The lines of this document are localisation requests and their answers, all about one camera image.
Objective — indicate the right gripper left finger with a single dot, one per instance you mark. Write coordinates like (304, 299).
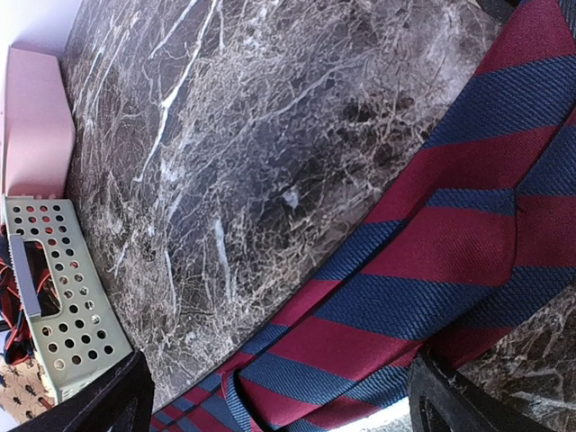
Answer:
(119, 400)

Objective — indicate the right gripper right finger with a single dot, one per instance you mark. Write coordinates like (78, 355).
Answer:
(442, 399)

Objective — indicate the red navy striped tie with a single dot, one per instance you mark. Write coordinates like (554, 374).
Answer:
(473, 237)

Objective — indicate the yellow insect print tie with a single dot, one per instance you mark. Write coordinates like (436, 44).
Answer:
(24, 393)

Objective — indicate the black red striped tie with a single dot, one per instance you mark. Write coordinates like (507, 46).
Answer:
(27, 242)

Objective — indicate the pink divided organizer box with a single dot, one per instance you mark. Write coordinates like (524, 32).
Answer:
(39, 132)

